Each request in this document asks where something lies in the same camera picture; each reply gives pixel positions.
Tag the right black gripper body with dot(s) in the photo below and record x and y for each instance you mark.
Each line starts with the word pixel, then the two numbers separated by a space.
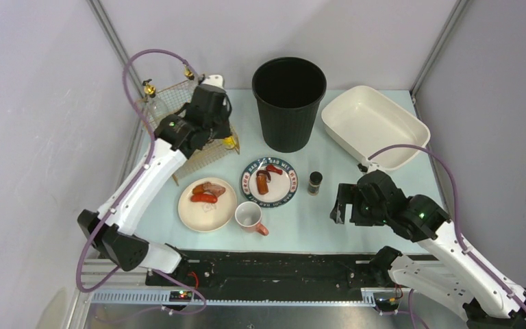
pixel 348 200

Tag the black cap pepper jar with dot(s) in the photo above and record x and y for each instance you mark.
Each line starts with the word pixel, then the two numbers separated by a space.
pixel 315 180

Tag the patterned rim white plate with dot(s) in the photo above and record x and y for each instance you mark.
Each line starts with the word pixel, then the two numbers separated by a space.
pixel 282 188

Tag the pink ceramic mug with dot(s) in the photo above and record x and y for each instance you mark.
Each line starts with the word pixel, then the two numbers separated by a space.
pixel 248 216

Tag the brown cap small bottle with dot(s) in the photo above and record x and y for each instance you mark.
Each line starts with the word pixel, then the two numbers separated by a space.
pixel 229 143

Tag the cream round plate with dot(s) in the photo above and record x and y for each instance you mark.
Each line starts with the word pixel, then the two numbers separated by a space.
pixel 207 217

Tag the glass oil bottle gold spout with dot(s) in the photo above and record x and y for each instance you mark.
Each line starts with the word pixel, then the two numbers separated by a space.
pixel 154 106

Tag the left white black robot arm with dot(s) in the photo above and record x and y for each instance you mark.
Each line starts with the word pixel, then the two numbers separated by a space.
pixel 111 228

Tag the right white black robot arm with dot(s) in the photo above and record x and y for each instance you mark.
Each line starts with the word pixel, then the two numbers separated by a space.
pixel 476 292

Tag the white rectangular basin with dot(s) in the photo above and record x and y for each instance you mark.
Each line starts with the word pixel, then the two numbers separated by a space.
pixel 363 120

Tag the red sausage piece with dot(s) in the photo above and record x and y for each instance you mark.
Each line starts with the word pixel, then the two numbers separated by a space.
pixel 273 169

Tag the orange sausage on patterned plate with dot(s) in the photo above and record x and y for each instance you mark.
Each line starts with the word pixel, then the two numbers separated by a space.
pixel 262 185

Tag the dark sausage piece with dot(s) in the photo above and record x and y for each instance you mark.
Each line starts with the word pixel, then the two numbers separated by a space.
pixel 265 174

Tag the brown meat piece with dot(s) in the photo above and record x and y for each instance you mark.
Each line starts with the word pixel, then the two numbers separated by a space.
pixel 209 188

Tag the black plastic trash bin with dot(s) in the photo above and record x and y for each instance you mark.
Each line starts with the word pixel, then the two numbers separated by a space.
pixel 288 92

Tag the red sausage on cream plate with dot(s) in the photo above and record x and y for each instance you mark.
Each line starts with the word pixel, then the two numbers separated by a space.
pixel 204 197

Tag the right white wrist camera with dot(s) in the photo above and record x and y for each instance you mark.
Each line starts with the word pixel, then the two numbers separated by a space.
pixel 369 167

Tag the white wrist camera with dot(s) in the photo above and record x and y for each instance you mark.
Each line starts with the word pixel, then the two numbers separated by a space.
pixel 369 167
pixel 214 80

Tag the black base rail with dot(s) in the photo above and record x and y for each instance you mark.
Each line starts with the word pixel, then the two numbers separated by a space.
pixel 280 277

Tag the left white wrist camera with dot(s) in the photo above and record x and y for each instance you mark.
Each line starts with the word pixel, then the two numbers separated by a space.
pixel 214 80

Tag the yellow wire mesh rack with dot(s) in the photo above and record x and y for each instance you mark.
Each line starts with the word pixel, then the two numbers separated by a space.
pixel 174 97

